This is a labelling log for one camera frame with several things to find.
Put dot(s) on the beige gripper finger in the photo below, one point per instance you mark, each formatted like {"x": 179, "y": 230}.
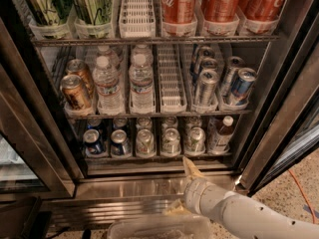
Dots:
{"x": 190, "y": 169}
{"x": 176, "y": 208}

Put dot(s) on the green 7up can front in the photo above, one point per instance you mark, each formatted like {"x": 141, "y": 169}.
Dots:
{"x": 170, "y": 144}

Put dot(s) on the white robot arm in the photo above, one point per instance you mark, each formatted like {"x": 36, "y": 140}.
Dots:
{"x": 240, "y": 215}

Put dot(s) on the green soda can right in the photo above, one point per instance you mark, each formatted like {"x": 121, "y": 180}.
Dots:
{"x": 194, "y": 144}

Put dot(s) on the green soda can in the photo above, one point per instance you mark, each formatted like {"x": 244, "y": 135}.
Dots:
{"x": 145, "y": 144}
{"x": 194, "y": 144}

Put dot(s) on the green soda can left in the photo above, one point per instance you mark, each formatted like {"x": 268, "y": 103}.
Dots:
{"x": 145, "y": 144}

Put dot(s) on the blue pepsi can right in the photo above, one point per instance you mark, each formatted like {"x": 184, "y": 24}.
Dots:
{"x": 120, "y": 144}

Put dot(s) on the blue pepsi can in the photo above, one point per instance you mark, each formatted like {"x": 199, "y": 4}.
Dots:
{"x": 120, "y": 144}
{"x": 93, "y": 142}

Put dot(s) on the silver red bull can front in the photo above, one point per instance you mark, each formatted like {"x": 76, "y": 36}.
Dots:
{"x": 205, "y": 87}

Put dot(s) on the silver red bull can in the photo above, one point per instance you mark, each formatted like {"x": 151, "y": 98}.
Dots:
{"x": 205, "y": 87}
{"x": 233, "y": 64}

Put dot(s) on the blue red bull can right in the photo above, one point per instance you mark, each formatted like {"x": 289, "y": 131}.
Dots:
{"x": 241, "y": 86}

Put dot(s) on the fridge door right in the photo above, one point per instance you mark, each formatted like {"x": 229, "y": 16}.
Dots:
{"x": 289, "y": 130}

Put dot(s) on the fridge door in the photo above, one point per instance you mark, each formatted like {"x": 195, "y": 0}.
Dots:
{"x": 31, "y": 121}
{"x": 289, "y": 130}

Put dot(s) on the blue pepsi can left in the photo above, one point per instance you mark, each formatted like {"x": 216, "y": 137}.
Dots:
{"x": 93, "y": 142}

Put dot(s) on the red bull can middle row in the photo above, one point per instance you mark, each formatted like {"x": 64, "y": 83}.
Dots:
{"x": 203, "y": 63}

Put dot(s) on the silver red bull can rear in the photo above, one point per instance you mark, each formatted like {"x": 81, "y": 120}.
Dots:
{"x": 233, "y": 64}

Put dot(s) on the gold can front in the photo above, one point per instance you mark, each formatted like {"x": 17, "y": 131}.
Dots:
{"x": 75, "y": 92}

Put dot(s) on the gold can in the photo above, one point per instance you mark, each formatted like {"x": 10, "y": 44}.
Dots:
{"x": 80, "y": 68}
{"x": 75, "y": 92}

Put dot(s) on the fridge door left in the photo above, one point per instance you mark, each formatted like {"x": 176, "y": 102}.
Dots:
{"x": 31, "y": 121}

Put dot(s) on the gold can rear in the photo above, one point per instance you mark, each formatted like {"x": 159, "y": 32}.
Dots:
{"x": 80, "y": 68}

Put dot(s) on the red coke can left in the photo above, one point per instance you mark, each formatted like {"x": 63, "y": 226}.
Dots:
{"x": 178, "y": 11}

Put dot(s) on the red coke can middle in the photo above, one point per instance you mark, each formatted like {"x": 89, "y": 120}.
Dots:
{"x": 220, "y": 11}

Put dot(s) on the green can top left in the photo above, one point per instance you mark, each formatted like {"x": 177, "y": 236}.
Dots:
{"x": 50, "y": 12}

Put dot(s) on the clear plastic bin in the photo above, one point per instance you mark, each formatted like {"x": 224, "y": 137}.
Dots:
{"x": 162, "y": 227}

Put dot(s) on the brown juice bottle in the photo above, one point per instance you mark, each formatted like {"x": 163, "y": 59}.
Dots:
{"x": 222, "y": 132}

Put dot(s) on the water bottle left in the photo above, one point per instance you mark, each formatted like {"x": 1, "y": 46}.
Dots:
{"x": 106, "y": 80}

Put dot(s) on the water bottle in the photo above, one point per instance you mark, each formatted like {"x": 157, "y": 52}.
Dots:
{"x": 106, "y": 80}
{"x": 142, "y": 84}

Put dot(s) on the water bottle right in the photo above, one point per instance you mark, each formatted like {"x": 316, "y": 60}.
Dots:
{"x": 142, "y": 84}

